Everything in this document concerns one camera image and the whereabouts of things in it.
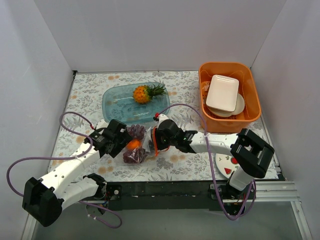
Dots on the orange plastic basket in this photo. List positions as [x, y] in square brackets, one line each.
[247, 89]

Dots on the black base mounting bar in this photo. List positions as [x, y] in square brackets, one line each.
[159, 195]

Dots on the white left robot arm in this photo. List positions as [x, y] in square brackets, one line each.
[45, 198]

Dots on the watermelon pattern round plate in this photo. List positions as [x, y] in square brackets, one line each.
[226, 164]

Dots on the clear zip top bag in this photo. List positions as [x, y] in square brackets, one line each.
[147, 145]

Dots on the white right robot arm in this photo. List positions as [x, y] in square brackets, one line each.
[252, 154]

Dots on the fake orange fruit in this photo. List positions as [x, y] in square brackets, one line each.
[133, 144]

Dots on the cream round plate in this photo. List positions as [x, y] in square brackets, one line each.
[239, 108]

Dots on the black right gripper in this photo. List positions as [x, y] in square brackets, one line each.
[158, 139]

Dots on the white rectangular plate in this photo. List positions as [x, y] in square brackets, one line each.
[222, 93]

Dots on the aluminium frame rail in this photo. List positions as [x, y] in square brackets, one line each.
[279, 214]

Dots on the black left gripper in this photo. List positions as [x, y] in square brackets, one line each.
[120, 139]

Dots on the teal transparent plastic tray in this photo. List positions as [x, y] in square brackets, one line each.
[118, 103]

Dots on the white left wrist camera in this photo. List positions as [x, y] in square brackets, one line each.
[101, 124]

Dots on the fake pineapple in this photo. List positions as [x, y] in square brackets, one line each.
[143, 94]

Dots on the purple fake grape bunch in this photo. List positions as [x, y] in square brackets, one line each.
[137, 155]

